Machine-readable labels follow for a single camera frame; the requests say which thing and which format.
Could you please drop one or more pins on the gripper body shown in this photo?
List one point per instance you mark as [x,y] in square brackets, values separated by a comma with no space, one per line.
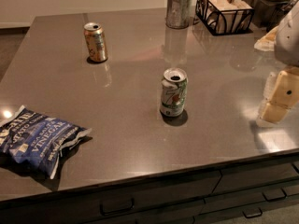
[288,40]

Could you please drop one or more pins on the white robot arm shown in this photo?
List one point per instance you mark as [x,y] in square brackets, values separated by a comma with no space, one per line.
[286,48]

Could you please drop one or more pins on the white green 7up can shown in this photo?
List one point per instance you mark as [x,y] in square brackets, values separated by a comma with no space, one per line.
[174,90]

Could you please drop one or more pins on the gold soda can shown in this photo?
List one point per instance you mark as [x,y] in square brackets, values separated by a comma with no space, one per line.
[96,42]

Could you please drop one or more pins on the yellow snack packet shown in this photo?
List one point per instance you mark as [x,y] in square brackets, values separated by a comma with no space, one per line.
[267,42]

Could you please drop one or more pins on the dark snack container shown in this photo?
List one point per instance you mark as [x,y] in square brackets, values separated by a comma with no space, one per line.
[268,13]

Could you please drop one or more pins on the right upper drawer front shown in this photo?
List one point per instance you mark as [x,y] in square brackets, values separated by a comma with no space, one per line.
[251,176]

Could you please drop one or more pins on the right lower drawer front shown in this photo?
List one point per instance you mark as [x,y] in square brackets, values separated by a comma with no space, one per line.
[247,205]

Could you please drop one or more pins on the metal utensil cup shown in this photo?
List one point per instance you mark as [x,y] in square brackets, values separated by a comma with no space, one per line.
[178,13]

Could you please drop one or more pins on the blue potato chip bag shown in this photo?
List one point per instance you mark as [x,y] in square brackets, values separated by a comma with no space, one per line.
[38,140]

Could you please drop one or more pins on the black wire napkin basket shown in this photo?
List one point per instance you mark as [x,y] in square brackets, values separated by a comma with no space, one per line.
[224,17]

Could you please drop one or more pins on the left drawer front with handle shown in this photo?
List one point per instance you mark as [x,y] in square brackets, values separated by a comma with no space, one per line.
[145,201]

